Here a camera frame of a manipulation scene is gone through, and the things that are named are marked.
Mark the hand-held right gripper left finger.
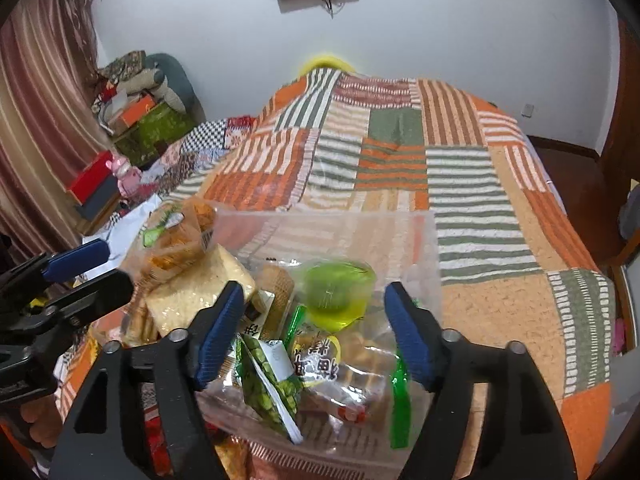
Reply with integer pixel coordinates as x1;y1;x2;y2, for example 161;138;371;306
50;280;246;480

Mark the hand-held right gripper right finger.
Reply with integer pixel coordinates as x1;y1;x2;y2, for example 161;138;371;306
384;281;576;480

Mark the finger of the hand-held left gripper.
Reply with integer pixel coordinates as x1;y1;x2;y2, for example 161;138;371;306
0;269;135;348
0;239;112;308

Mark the bread slice packet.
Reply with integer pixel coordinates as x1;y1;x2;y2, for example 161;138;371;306
145;244;257;338

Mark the green pea packet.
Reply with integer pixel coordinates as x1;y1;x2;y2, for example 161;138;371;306
235;334;305;445

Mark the green cookie packet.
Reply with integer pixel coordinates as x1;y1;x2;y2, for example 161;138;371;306
287;305;412;450

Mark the brown bread packet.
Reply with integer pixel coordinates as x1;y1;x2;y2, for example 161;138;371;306
252;262;297;343

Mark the green jelly cup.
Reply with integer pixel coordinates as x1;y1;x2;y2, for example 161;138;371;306
301;259;377;332

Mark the orange snack packet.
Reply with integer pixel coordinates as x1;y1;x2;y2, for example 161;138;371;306
142;199;218;281

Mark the red snack packet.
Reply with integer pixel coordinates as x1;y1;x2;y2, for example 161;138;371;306
142;385;171;478

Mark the clear plastic container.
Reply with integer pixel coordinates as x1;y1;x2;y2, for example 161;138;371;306
122;199;442;466

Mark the person's left hand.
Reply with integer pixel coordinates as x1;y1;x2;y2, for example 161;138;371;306
21;394;66;450

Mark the white plastic bag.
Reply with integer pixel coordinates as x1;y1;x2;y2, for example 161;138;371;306
100;200;166;268

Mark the dark grey box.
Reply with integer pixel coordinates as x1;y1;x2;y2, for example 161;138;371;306
75;175;122;221

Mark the red box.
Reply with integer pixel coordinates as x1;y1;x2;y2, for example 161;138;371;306
67;151;113;202

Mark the pink bunny toy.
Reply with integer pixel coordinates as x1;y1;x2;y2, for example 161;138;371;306
107;156;143;196

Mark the striped curtain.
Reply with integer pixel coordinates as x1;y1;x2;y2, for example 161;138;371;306
0;0;103;261

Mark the orange box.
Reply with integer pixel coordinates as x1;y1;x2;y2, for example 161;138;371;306
112;97;156;131

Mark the beige plush toy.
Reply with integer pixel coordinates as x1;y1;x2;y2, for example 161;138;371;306
117;67;181;108

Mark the floral cloth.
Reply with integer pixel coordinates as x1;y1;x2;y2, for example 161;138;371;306
100;50;147;82

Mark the grey plush toy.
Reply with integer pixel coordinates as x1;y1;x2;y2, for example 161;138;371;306
145;52;193;111

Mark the yellow hoop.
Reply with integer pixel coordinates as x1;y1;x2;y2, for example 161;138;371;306
298;57;357;79

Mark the wooden door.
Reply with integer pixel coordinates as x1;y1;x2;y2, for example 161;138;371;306
599;16;640;186

